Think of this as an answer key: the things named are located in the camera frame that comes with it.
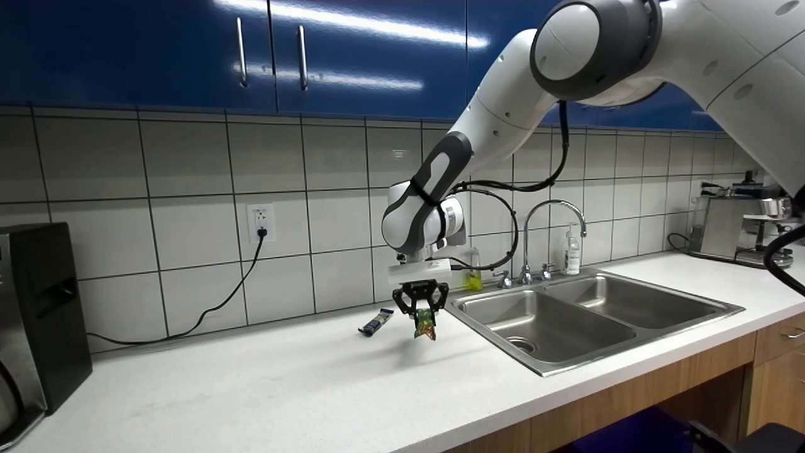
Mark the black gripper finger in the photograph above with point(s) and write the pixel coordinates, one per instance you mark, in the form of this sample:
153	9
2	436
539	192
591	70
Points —
441	302
406	307

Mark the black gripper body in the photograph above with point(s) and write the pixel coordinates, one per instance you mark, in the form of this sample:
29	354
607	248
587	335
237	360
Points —
420	294

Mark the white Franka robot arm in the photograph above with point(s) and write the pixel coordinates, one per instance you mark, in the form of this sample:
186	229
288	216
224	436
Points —
587	66

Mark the black snack packet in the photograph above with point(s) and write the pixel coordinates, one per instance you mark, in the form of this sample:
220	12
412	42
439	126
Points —
376	323

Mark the stainless steel double sink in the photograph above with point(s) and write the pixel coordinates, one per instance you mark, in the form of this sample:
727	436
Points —
578	323

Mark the green dish soap bottle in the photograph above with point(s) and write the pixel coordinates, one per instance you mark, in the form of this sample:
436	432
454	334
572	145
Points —
473	282

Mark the chrome faucet knob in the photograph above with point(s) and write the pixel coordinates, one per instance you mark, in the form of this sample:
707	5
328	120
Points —
504	279
543	273

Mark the clear pump soap bottle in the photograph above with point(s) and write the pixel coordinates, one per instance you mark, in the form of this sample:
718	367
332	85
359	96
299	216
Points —
572	256

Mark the chrome gooseneck faucet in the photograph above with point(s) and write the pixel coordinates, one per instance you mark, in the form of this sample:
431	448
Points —
553	206

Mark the blue bin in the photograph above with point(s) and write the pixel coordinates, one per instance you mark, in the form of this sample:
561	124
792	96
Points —
629	432

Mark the silver espresso machine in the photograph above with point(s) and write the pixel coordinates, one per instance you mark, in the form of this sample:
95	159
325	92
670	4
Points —
743	222

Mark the black chair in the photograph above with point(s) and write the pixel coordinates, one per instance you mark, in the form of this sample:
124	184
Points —
756	442

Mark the wooden base cabinet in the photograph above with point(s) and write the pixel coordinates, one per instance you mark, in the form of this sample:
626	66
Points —
776	378

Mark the black coffee machine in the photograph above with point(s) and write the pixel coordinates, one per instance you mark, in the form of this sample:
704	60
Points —
45	318

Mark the white wall outlet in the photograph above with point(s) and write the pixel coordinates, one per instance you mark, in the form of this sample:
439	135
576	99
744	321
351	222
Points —
260	221

